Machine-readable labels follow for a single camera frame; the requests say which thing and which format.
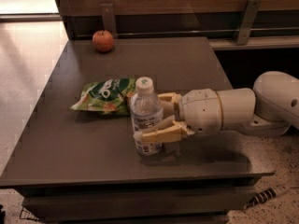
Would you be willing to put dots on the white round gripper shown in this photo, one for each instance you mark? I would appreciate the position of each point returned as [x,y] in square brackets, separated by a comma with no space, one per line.
[201,110]

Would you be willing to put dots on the clear plastic water bottle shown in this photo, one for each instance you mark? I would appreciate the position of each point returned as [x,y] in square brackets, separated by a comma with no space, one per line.
[145,106]

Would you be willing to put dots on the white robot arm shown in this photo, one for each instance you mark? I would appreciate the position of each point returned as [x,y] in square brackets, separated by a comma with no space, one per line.
[270,107]

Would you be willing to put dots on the red apple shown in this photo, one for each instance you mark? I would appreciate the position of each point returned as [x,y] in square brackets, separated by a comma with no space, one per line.
[103,41]

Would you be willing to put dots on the green snack bag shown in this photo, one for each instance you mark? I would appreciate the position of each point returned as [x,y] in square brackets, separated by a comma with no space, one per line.
[111,97]

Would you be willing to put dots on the black white striped floor object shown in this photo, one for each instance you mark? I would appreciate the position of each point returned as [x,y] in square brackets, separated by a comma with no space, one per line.
[267,195]

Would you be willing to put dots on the left metal wall bracket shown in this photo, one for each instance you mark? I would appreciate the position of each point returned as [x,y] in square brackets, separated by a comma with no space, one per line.
[108,18]

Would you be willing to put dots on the metal wall bracket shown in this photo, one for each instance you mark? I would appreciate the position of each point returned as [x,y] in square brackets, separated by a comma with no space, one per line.
[242,33]
[108,18]

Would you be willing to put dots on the right metal wall bracket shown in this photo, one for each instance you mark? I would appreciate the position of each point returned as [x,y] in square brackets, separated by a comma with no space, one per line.
[242,33]

